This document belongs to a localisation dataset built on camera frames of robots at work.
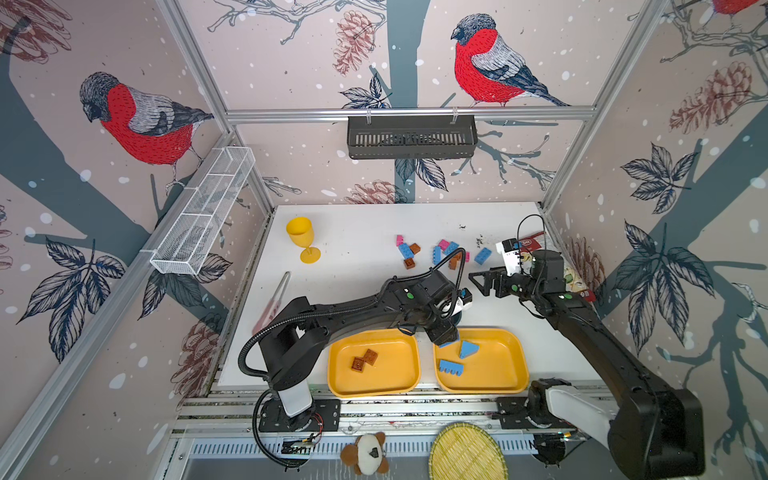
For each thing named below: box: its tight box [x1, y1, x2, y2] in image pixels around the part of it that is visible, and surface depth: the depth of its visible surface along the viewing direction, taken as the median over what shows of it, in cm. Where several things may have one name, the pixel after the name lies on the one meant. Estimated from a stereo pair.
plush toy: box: [340, 432, 390, 476], surface depth 68 cm
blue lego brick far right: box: [474, 247, 492, 265], surface depth 106 cm
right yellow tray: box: [434, 328, 529, 394], surface depth 84 cm
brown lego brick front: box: [363, 348, 378, 366], surface depth 83 cm
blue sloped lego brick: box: [460, 340, 480, 359], surface depth 86 cm
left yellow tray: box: [328, 328, 421, 398], surface depth 83 cm
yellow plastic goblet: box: [286, 217, 321, 264], surface depth 100 cm
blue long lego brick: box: [439, 360, 465, 377], surface depth 81 cm
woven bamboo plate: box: [429, 422, 508, 480], surface depth 69 cm
